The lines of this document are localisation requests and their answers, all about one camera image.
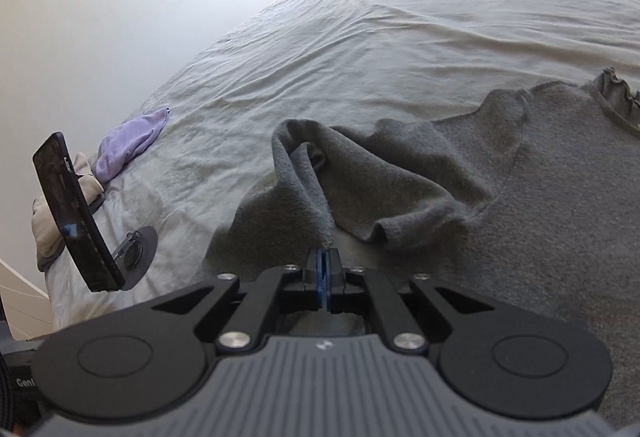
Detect purple cloth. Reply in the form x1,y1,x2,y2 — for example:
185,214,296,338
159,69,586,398
93,108,170,186

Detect beige cloth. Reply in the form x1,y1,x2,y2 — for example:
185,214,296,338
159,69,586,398
30,152,105,273

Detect round black phone stand base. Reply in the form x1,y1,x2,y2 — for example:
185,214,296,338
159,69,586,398
113,226,158,291

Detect dark grey knit sweater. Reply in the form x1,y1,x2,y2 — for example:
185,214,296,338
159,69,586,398
204,70,639,425

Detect black phone on stand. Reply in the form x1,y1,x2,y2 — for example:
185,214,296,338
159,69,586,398
32,131,122,292

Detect grey bed sheet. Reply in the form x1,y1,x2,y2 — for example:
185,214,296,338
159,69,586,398
46,0,639,329

